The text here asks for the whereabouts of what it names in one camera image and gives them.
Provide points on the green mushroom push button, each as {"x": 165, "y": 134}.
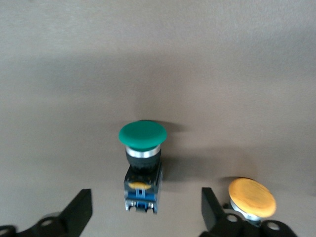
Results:
{"x": 140, "y": 172}

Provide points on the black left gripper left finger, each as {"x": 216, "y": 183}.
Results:
{"x": 76, "y": 214}

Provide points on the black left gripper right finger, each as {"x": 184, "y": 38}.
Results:
{"x": 213, "y": 217}

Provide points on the yellow mushroom push button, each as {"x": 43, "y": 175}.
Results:
{"x": 251, "y": 197}

